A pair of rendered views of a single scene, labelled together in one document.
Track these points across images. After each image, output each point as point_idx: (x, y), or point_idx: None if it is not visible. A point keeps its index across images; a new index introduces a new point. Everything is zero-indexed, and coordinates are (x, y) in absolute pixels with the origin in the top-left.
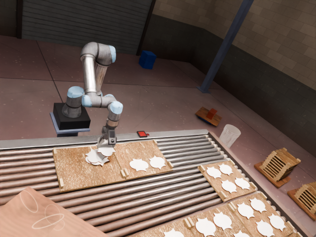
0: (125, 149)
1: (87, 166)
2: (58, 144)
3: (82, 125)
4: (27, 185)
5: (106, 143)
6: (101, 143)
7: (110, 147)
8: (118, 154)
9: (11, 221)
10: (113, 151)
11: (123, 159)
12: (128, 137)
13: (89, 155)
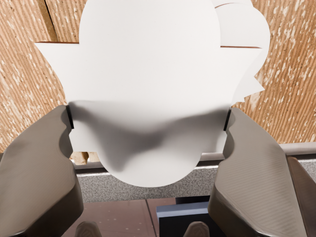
0: (0, 125)
1: None
2: (313, 162)
3: (182, 227)
4: None
5: (133, 155)
6: (242, 154)
7: (95, 111)
8: (46, 84)
9: None
10: (70, 54)
11: (5, 43)
12: None
13: (248, 75)
